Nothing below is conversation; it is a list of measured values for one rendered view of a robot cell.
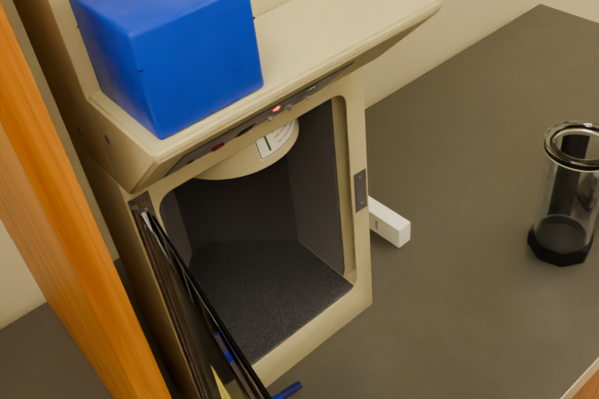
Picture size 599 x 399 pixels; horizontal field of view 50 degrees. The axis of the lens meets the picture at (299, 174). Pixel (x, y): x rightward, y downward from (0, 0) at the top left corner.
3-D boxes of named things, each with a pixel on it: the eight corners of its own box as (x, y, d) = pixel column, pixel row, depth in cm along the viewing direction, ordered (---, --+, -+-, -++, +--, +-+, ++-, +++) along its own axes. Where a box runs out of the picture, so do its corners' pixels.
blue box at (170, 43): (100, 93, 54) (64, -8, 48) (199, 46, 58) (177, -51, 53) (160, 143, 48) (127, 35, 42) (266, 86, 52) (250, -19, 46)
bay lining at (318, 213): (132, 288, 103) (56, 105, 80) (260, 206, 114) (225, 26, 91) (218, 388, 88) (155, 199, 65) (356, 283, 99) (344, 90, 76)
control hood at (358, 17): (115, 185, 60) (81, 96, 54) (364, 49, 75) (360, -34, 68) (180, 249, 53) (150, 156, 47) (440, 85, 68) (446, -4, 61)
